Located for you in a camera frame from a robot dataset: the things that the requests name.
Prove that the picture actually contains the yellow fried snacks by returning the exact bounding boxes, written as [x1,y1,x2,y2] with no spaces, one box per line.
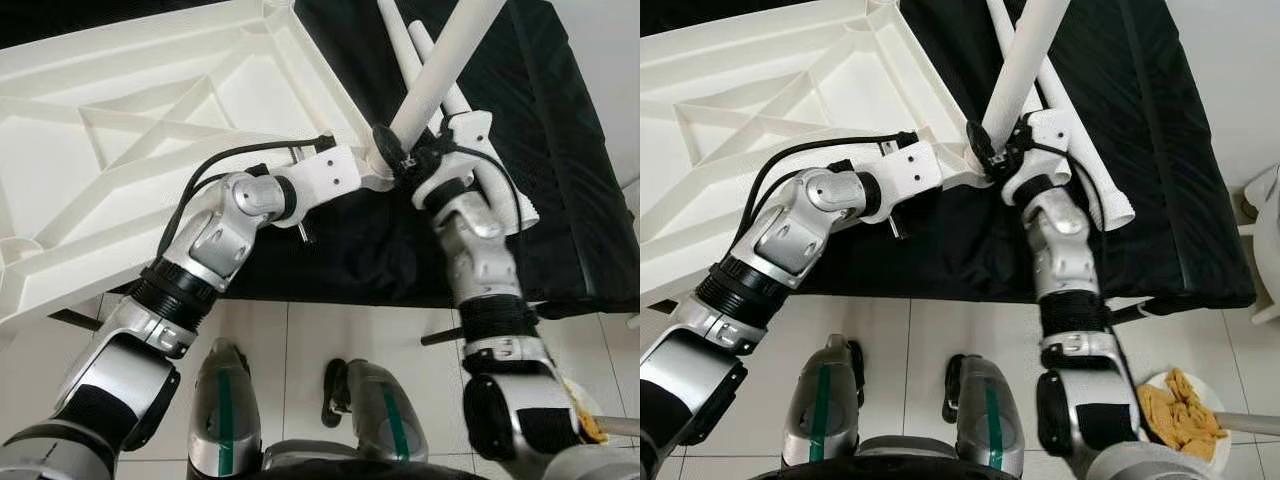
[1140,368,1229,459]
[570,390,609,446]

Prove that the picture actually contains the white plastic furniture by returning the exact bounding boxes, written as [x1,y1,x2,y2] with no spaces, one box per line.
[1240,165,1280,326]

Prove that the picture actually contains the black table frame bar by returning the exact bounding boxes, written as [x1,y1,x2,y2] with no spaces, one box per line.
[50,308,106,331]

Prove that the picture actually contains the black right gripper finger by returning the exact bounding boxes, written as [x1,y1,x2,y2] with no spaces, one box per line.
[965,118,1001,163]
[370,123,411,168]

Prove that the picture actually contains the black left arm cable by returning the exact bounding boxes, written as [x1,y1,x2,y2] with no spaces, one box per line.
[158,135,336,266]
[745,130,921,261]

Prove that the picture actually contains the black robot waist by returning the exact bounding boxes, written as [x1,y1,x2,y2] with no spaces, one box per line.
[750,458,1081,480]
[240,458,521,480]

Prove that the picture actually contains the silver robot leg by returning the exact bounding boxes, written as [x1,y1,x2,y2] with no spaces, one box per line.
[782,335,866,469]
[942,355,1026,476]
[322,358,429,466]
[188,338,263,476]

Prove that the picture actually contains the silver robot left leg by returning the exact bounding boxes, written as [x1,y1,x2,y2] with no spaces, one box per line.
[782,335,866,469]
[188,338,263,476]

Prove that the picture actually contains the white plastic table top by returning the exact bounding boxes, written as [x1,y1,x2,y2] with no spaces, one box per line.
[640,0,986,306]
[0,0,396,336]

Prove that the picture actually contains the silver robot right leg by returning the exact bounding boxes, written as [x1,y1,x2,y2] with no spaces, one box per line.
[942,355,1026,476]
[322,358,429,466]

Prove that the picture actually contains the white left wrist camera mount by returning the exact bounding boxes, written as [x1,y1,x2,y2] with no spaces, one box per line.
[285,145,363,216]
[875,143,946,213]

